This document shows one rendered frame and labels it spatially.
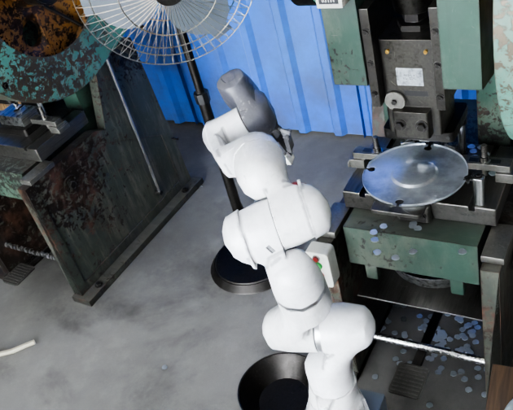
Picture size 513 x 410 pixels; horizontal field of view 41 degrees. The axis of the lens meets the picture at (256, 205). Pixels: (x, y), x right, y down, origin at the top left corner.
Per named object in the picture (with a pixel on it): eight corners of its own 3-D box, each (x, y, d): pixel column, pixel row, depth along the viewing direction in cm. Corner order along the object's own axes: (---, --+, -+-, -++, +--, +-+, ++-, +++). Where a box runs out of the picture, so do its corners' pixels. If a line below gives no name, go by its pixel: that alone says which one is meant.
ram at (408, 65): (438, 144, 182) (429, 41, 164) (384, 139, 189) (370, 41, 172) (455, 109, 193) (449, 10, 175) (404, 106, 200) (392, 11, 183)
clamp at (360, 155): (399, 172, 207) (396, 144, 201) (348, 167, 215) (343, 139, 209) (405, 160, 211) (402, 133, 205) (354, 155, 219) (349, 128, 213)
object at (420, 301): (491, 323, 205) (491, 321, 204) (357, 296, 226) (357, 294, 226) (520, 233, 232) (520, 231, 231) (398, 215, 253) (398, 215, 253)
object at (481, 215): (496, 227, 187) (496, 210, 184) (344, 207, 210) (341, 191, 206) (519, 163, 207) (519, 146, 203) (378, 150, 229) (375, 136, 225)
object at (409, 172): (480, 150, 194) (480, 147, 193) (451, 213, 176) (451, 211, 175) (383, 141, 208) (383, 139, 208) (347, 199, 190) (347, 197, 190)
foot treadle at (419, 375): (419, 409, 210) (418, 399, 207) (388, 400, 215) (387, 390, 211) (469, 276, 247) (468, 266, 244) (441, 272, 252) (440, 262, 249)
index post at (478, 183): (484, 206, 186) (483, 178, 180) (472, 205, 188) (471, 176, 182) (486, 199, 188) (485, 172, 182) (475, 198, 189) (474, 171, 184)
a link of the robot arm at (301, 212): (227, 185, 125) (313, 156, 124) (225, 148, 141) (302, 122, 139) (260, 268, 134) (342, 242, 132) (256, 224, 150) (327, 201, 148)
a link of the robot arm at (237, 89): (251, 154, 168) (287, 134, 167) (228, 126, 158) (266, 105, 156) (230, 102, 178) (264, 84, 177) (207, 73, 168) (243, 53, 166)
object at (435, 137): (453, 150, 187) (453, 133, 184) (384, 145, 197) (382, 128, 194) (469, 119, 197) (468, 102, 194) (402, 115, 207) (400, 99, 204)
